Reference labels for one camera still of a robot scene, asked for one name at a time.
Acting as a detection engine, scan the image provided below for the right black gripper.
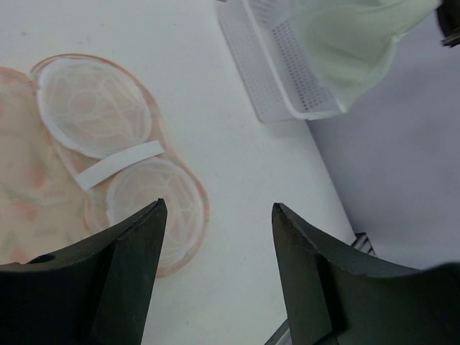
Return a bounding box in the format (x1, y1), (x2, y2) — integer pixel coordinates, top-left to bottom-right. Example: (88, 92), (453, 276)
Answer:
(436, 0), (460, 47)

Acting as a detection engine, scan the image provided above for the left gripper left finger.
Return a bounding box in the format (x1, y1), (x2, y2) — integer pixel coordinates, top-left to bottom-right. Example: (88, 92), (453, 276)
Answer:
(1, 199), (167, 344)

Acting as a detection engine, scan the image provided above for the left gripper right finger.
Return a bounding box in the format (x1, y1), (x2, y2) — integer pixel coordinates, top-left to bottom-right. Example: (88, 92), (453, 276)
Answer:
(272, 203), (459, 344)

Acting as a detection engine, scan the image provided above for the white plastic basket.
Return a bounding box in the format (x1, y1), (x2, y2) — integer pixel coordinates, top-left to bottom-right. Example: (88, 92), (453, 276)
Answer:
(216, 0), (340, 123)

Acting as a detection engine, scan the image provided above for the peach mesh laundry bag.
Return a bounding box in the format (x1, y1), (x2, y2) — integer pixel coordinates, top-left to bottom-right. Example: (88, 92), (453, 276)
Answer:
(1, 54), (209, 277)

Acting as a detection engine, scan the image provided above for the light green bra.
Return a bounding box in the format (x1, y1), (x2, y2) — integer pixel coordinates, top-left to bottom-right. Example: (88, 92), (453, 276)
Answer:
(291, 0), (441, 112)

